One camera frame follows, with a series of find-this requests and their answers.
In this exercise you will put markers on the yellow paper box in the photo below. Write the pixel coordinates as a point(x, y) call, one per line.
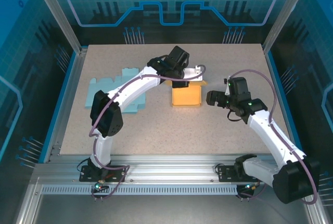
point(186, 96)

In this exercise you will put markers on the light blue paper box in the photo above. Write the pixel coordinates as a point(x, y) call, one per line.
point(104, 86)

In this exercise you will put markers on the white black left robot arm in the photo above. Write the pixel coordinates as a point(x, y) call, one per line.
point(135, 83)

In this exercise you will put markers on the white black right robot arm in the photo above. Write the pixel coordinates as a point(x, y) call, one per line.
point(268, 130)

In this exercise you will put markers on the small connector with green light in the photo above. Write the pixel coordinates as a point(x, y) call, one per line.
point(99, 186)
point(251, 187)

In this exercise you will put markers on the grey metal bottom panel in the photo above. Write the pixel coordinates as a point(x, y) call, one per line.
point(169, 208)

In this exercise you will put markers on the blue aluminium table side rail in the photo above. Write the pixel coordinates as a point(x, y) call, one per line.
point(288, 109)
point(58, 109)

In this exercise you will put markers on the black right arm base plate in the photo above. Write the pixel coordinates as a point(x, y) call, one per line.
point(223, 175)

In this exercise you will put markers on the aluminium frame rail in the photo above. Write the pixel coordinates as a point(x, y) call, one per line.
point(169, 172)

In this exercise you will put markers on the aluminium frame post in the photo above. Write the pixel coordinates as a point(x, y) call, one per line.
point(60, 13)
point(284, 13)

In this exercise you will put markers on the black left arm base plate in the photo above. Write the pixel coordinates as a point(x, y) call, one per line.
point(84, 175)

